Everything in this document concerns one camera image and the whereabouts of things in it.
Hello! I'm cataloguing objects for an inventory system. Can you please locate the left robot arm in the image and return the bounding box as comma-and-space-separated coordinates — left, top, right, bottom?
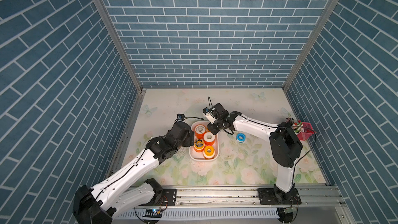
73, 121, 195, 224

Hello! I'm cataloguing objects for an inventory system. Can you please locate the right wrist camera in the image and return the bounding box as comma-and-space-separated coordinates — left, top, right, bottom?
203, 107, 216, 124

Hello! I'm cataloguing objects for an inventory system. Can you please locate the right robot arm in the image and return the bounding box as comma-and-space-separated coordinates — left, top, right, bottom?
203, 103, 303, 194

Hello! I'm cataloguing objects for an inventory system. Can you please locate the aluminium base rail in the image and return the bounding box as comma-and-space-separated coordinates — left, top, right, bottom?
88, 186, 347, 209

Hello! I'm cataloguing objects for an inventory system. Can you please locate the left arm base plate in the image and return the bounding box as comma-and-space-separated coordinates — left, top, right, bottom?
140, 188, 177, 207

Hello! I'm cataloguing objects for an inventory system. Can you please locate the magenta plastic basket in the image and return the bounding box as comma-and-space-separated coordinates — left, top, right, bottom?
297, 122, 316, 141

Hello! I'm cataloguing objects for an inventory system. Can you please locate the pink pen cup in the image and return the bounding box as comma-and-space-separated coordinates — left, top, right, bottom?
285, 118, 304, 133

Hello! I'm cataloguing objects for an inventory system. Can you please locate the yellow black tape roll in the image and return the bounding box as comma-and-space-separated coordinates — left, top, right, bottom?
193, 139, 205, 152

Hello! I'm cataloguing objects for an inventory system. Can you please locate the blue tape roll small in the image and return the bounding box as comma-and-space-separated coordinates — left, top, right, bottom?
236, 133, 246, 143

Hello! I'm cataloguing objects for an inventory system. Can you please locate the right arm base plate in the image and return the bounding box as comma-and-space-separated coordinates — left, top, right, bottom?
258, 187, 302, 205

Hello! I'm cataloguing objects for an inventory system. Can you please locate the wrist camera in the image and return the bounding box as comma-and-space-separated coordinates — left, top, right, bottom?
175, 114, 185, 122
203, 107, 216, 124

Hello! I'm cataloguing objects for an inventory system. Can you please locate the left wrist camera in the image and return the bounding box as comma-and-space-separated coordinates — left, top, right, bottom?
175, 114, 185, 122

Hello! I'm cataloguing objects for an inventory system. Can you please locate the yellow orange tape roll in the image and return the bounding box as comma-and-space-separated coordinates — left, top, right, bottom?
203, 146, 215, 160

